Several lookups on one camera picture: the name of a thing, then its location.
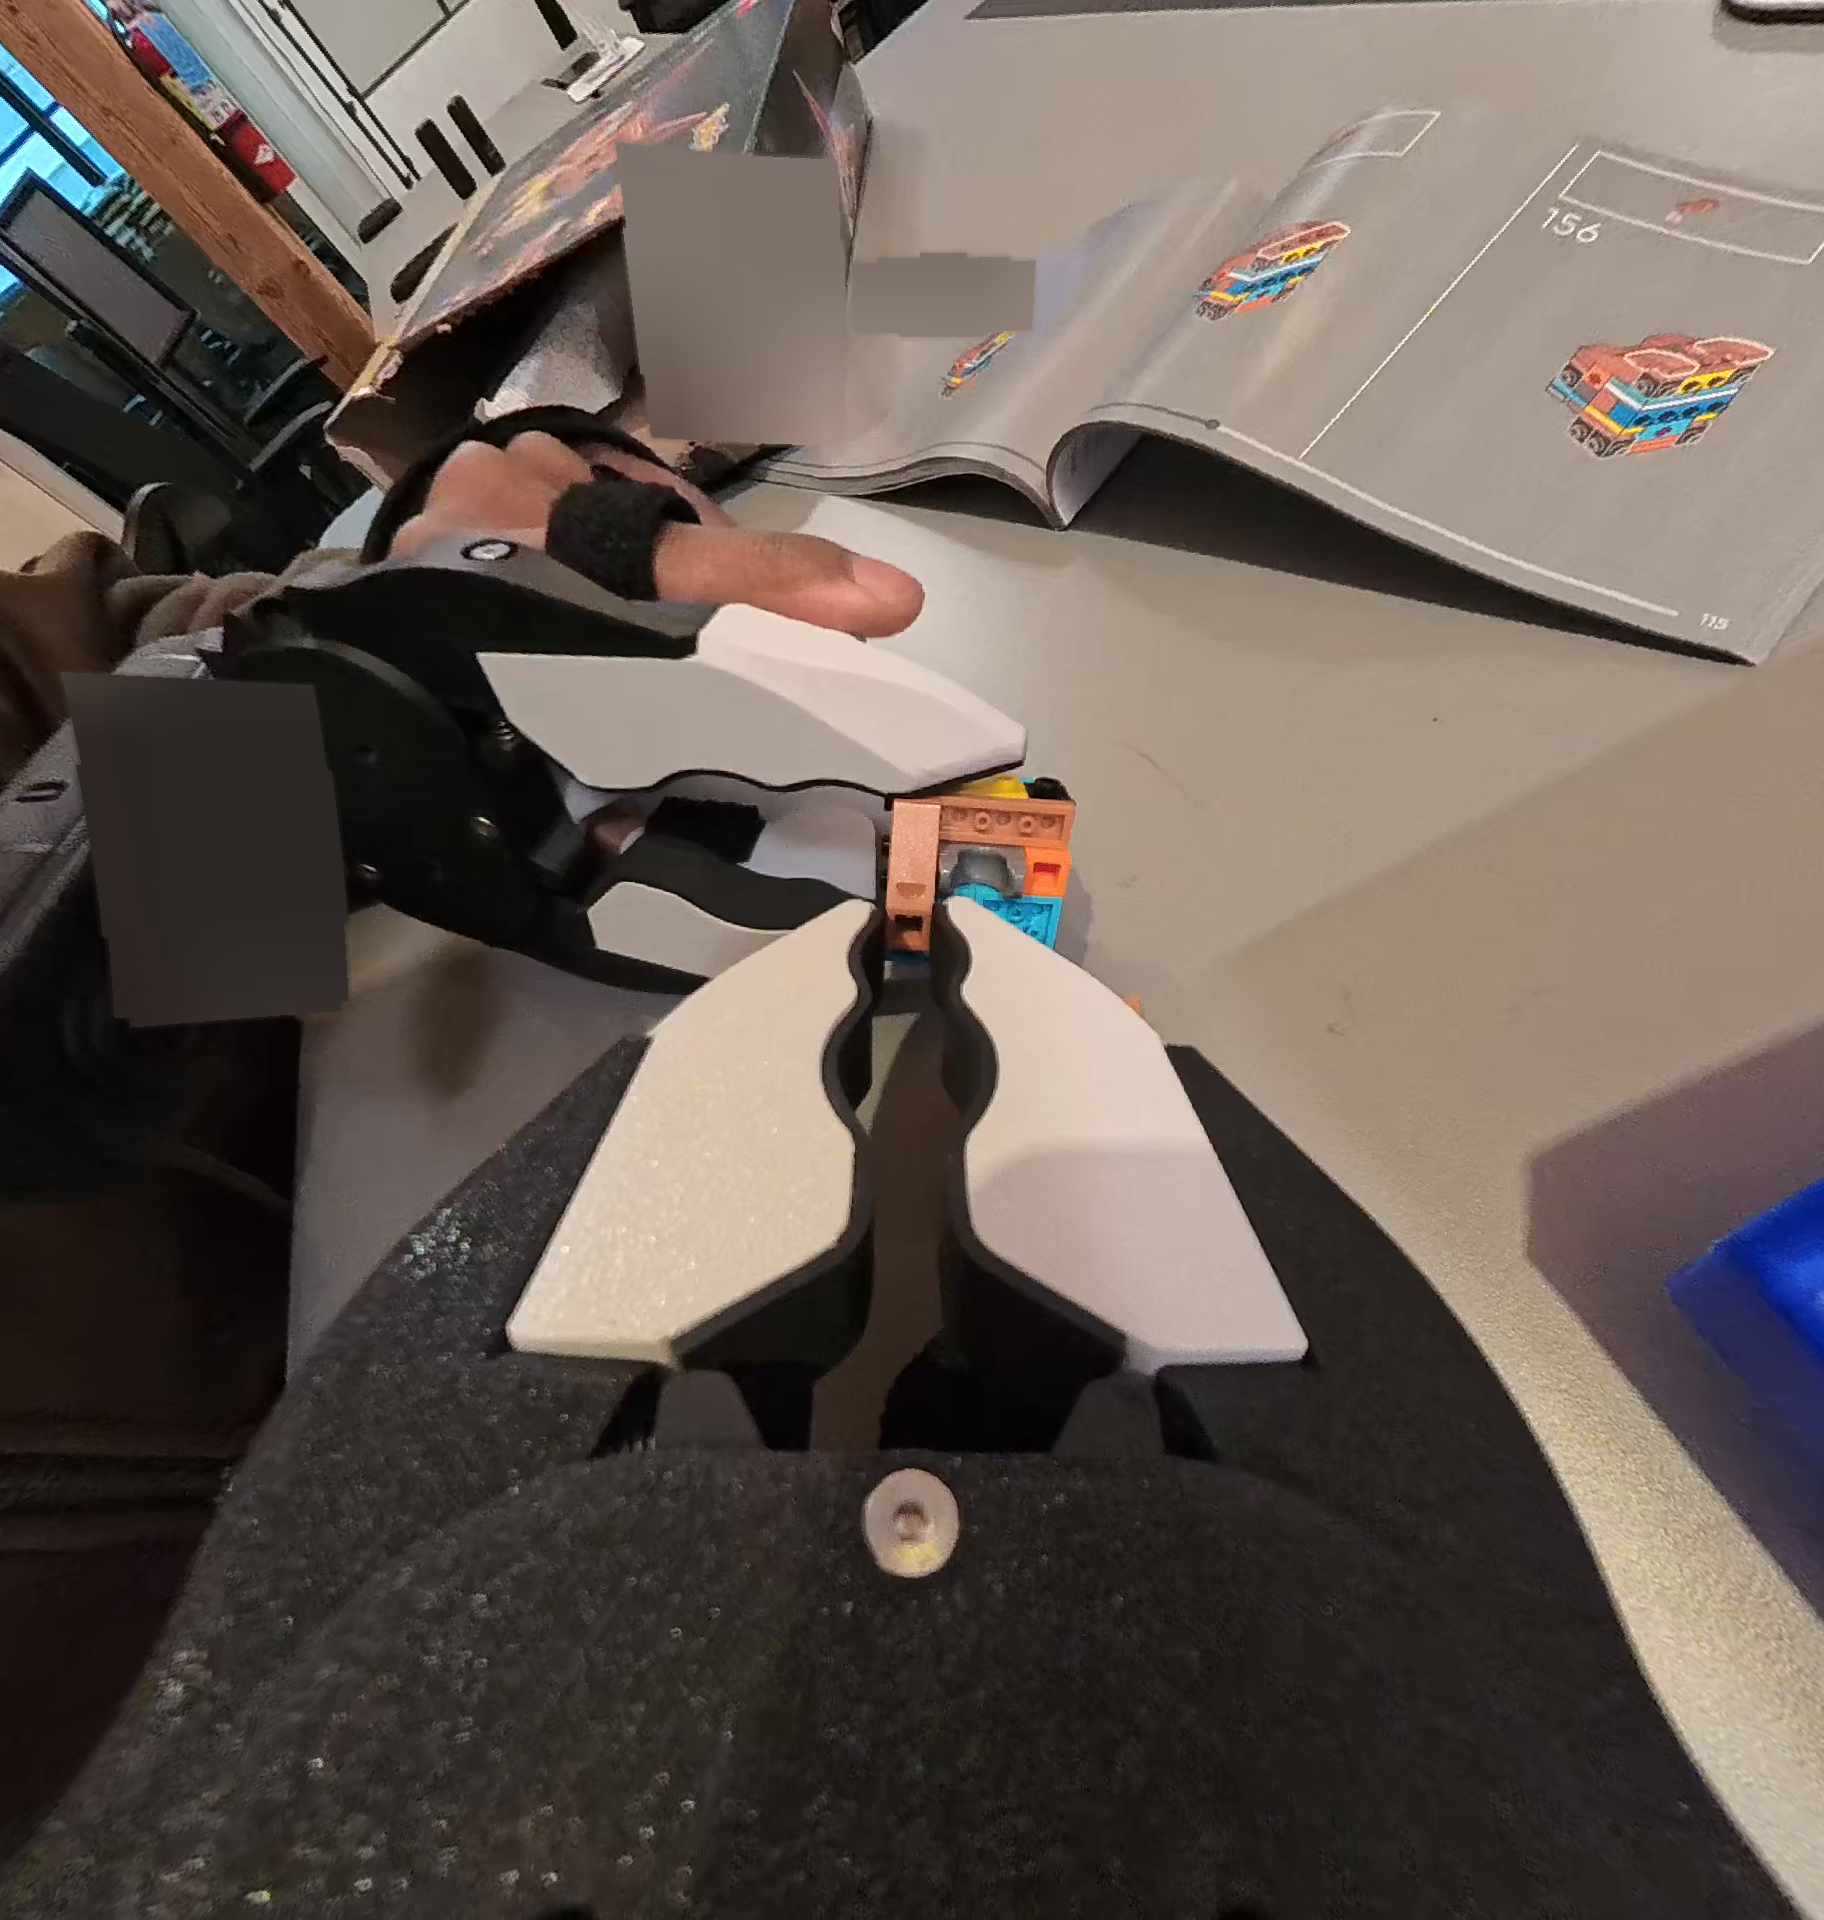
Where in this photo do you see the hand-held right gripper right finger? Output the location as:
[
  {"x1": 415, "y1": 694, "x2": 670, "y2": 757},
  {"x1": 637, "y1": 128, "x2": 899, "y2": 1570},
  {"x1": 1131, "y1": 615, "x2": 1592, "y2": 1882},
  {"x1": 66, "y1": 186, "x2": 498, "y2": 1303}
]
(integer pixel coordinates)
[{"x1": 935, "y1": 901, "x2": 1313, "y2": 1377}]

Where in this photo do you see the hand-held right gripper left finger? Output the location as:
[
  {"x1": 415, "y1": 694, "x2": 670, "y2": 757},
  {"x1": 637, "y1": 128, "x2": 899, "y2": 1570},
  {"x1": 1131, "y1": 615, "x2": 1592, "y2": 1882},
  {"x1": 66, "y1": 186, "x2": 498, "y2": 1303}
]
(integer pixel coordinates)
[{"x1": 507, "y1": 898, "x2": 876, "y2": 1375}]

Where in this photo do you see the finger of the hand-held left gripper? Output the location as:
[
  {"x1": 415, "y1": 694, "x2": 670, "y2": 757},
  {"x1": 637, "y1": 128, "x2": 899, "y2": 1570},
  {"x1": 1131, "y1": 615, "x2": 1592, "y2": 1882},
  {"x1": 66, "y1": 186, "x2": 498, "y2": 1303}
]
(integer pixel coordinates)
[
  {"x1": 580, "y1": 805, "x2": 883, "y2": 995},
  {"x1": 476, "y1": 600, "x2": 1031, "y2": 795}
]

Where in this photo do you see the multicoloured toy brick model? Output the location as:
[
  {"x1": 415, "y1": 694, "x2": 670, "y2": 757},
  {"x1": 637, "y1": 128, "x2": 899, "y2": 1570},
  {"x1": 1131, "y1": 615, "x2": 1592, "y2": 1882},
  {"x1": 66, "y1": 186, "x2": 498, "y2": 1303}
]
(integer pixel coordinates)
[{"x1": 876, "y1": 771, "x2": 1079, "y2": 978}]

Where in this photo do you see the person's left forearm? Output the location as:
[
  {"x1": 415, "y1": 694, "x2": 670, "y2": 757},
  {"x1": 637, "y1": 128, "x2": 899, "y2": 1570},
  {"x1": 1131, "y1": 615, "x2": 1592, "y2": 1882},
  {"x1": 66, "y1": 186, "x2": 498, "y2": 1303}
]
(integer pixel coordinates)
[{"x1": 0, "y1": 524, "x2": 398, "y2": 814}]

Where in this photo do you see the grey desk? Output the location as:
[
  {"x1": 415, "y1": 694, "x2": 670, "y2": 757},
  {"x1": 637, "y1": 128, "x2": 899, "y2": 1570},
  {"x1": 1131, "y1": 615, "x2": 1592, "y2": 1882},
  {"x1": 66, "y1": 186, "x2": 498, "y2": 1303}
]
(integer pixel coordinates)
[{"x1": 289, "y1": 0, "x2": 1824, "y2": 1920}]

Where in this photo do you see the person's left hand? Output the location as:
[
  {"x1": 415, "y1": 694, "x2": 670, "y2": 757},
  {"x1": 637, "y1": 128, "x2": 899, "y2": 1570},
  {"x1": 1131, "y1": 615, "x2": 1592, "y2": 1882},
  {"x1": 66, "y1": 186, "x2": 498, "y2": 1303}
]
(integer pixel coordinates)
[{"x1": 388, "y1": 434, "x2": 929, "y2": 642}]

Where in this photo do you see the printed cardboard toy box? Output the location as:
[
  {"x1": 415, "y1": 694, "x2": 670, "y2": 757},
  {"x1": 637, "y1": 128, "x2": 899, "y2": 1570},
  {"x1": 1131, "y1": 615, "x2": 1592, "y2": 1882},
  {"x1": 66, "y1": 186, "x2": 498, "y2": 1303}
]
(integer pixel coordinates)
[{"x1": 327, "y1": 0, "x2": 876, "y2": 453}]

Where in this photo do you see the black monitor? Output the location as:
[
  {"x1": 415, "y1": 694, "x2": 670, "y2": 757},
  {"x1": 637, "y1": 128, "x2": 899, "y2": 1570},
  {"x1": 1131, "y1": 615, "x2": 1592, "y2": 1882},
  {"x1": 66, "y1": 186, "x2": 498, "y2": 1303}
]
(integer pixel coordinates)
[{"x1": 0, "y1": 172, "x2": 195, "y2": 363}]

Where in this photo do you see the white cabinet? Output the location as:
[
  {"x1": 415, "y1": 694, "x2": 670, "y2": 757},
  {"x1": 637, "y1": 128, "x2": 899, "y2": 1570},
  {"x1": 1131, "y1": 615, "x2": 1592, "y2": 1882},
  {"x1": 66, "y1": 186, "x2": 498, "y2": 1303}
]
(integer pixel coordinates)
[{"x1": 163, "y1": 0, "x2": 794, "y2": 289}]

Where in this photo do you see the red fire extinguisher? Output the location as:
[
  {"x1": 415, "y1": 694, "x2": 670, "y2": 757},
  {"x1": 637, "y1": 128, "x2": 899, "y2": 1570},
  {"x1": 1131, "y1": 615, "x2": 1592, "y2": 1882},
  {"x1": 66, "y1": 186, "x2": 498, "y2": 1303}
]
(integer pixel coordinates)
[{"x1": 215, "y1": 90, "x2": 301, "y2": 198}]

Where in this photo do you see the person's brown jacket torso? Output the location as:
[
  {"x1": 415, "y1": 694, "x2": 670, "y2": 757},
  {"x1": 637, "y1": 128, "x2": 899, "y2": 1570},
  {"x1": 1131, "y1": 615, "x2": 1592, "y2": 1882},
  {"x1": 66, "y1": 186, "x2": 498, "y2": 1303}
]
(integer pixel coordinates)
[{"x1": 0, "y1": 1035, "x2": 307, "y2": 1920}]

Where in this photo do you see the blue plastic bin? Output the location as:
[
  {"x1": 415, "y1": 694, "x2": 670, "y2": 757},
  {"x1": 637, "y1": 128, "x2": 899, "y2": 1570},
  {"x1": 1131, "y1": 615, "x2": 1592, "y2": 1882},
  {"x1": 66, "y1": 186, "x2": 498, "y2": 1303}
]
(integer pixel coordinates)
[{"x1": 1670, "y1": 1147, "x2": 1824, "y2": 1517}]

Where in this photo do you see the open instruction booklet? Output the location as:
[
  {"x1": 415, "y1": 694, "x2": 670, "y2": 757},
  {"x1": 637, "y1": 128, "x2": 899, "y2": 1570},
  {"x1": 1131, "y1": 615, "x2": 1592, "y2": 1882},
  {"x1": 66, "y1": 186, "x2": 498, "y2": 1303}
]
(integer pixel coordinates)
[{"x1": 733, "y1": 105, "x2": 1824, "y2": 665}]

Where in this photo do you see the wooden post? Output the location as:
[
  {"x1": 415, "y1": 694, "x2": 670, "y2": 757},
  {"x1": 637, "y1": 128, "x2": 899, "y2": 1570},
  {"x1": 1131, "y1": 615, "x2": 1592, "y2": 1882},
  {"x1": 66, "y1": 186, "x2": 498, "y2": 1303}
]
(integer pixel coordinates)
[{"x1": 0, "y1": 0, "x2": 383, "y2": 392}]

